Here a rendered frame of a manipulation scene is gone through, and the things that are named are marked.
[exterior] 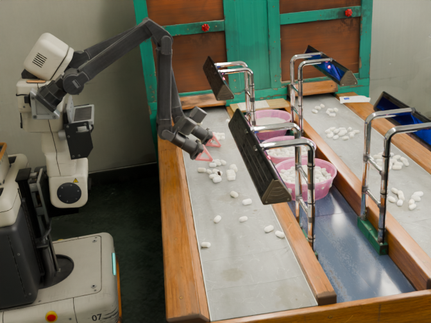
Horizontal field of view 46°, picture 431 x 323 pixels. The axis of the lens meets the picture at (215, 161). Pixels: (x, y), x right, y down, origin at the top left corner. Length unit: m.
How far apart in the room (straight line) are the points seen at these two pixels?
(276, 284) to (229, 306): 0.16
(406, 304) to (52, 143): 1.51
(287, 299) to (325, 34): 1.95
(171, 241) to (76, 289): 0.83
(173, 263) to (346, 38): 1.96
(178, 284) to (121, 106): 2.47
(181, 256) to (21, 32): 2.47
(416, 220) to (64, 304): 1.50
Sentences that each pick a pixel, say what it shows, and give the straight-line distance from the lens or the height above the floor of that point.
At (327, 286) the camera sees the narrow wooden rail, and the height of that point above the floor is 0.76.
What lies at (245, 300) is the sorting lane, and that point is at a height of 0.74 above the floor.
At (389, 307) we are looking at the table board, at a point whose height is 0.71.
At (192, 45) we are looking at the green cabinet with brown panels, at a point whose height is 1.15.
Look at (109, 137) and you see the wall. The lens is 3.92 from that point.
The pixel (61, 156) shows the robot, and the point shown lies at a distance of 2.25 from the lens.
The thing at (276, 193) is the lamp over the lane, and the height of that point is 1.07.
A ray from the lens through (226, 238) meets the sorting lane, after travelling 1.76.
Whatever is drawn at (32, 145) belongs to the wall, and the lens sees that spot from 3.97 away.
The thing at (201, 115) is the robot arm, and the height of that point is 0.92.
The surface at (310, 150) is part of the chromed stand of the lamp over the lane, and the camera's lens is 1.54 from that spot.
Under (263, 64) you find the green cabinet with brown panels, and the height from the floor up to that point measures 0.99.
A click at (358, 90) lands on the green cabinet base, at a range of 3.25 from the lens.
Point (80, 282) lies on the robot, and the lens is 2.49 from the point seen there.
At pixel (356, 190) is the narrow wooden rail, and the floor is 0.76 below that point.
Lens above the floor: 1.68
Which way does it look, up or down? 24 degrees down
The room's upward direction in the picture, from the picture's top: 5 degrees counter-clockwise
